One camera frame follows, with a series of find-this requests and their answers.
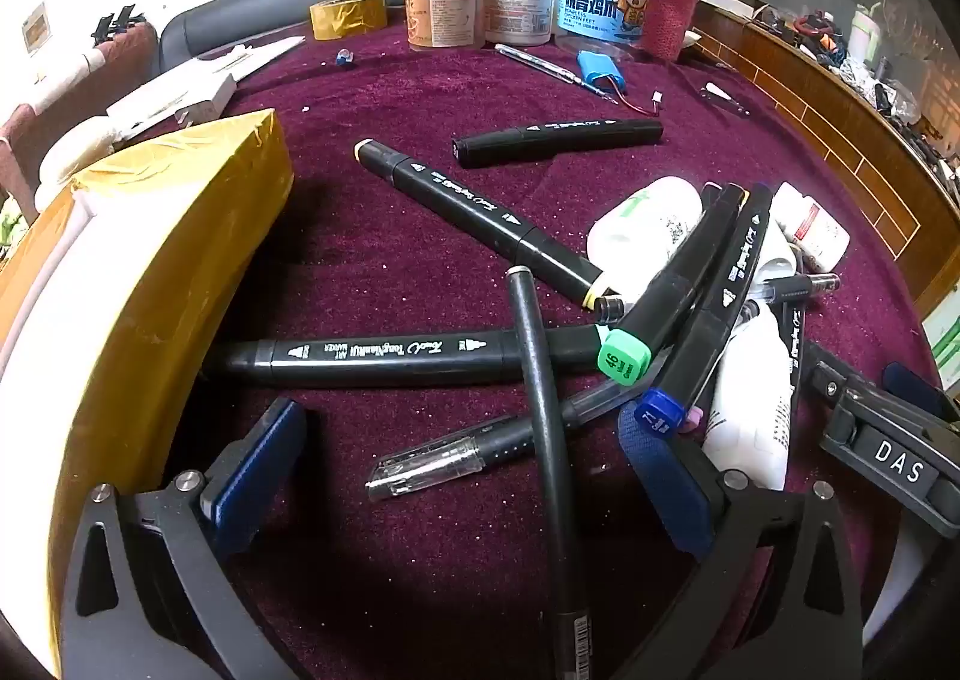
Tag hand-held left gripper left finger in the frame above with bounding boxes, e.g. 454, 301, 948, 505
58, 395, 308, 680

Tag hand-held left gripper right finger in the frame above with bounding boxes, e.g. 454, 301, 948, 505
619, 414, 863, 680

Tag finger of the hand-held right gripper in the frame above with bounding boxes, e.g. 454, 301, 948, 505
804, 341, 886, 402
881, 361, 957, 402

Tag white spray bottle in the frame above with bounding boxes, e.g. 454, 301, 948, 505
703, 237, 805, 491

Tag clear barrel black pen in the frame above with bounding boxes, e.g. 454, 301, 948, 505
739, 272, 842, 310

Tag white bottle red label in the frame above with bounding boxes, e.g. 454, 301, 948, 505
771, 181, 853, 263

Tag black marker light blue caps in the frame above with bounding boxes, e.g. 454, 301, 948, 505
201, 322, 612, 390

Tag slim black pen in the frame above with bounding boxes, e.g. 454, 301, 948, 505
505, 264, 601, 680

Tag black marker green caps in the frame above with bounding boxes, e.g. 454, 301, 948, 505
598, 183, 747, 390

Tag black gel pen clear cap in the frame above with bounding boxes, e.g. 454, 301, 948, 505
365, 350, 668, 503

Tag yellow taped white tray box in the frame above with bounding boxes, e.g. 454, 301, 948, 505
0, 109, 295, 523

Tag white bottle green mark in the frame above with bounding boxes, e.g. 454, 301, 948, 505
585, 175, 713, 295

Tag black marker yellow caps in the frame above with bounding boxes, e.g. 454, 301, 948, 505
354, 138, 625, 315

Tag black marker orange caps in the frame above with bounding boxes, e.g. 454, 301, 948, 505
452, 118, 666, 169

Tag wooden sideboard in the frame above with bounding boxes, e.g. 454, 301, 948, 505
694, 0, 960, 325

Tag small white tool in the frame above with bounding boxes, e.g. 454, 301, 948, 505
700, 83, 752, 118

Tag pile of tools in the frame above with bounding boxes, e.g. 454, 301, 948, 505
750, 4, 960, 164

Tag round white cake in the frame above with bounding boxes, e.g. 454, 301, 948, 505
32, 146, 115, 210
54, 116, 127, 163

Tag blue battery pack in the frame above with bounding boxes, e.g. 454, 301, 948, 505
574, 49, 665, 121

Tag white cardboard box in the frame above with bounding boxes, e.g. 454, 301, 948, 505
105, 60, 239, 143

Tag white papers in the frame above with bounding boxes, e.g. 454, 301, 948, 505
191, 35, 308, 86

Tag silver pen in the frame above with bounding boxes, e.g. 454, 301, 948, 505
493, 42, 620, 106

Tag maroon armchair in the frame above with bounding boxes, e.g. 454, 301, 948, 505
0, 20, 162, 220

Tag black leather sofa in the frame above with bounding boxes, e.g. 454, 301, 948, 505
156, 0, 421, 76

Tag yellow tape roll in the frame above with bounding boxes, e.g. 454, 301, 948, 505
310, 0, 389, 43

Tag black clip stand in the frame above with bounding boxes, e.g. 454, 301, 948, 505
89, 4, 148, 46

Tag white plastic tub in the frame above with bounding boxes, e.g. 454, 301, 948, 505
480, 0, 560, 49

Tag glass jar orange label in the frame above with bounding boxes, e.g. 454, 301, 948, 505
403, 0, 488, 53

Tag small wall plaque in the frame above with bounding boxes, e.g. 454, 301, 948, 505
18, 4, 51, 61

